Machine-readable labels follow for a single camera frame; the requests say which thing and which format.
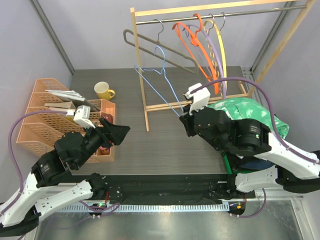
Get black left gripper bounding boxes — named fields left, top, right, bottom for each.
left=74, top=117, right=131, bottom=168

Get green garment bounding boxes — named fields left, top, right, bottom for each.
left=208, top=97, right=274, bottom=130

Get clear acrylic hanger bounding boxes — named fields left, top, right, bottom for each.
left=122, top=18, right=200, bottom=75

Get purple plastic hanger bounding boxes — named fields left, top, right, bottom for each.
left=184, top=13, right=228, bottom=100

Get blue wire hanger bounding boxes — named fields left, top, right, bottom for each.
left=134, top=45, right=183, bottom=117

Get orange plastic hanger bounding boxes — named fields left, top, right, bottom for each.
left=172, top=13, right=218, bottom=82

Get yellow plastic hanger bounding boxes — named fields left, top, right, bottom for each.
left=202, top=11, right=228, bottom=82

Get blue denim jeans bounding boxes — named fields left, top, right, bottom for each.
left=240, top=159, right=274, bottom=171

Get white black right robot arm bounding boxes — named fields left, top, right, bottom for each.
left=179, top=104, right=320, bottom=198

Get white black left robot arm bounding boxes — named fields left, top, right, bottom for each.
left=0, top=118, right=131, bottom=237

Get pink capped bottle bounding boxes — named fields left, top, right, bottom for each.
left=98, top=147, right=110, bottom=156

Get orange compartment basket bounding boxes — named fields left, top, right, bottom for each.
left=86, top=99, right=116, bottom=164

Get yellow mug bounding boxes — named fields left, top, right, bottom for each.
left=94, top=81, right=116, bottom=101

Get papers in organizer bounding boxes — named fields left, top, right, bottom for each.
left=44, top=89, right=100, bottom=113

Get green plastic tray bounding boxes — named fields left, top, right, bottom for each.
left=222, top=152, right=260, bottom=174

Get orange file organizer rack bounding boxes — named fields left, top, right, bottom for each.
left=15, top=77, right=83, bottom=158

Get wooden clothes rack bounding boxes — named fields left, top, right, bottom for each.
left=130, top=0, right=316, bottom=132

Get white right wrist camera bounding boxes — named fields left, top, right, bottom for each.
left=183, top=83, right=211, bottom=116

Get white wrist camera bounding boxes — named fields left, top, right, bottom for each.
left=66, top=105, right=96, bottom=129
left=183, top=83, right=211, bottom=116

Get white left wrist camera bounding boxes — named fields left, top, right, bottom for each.
left=66, top=105, right=96, bottom=129

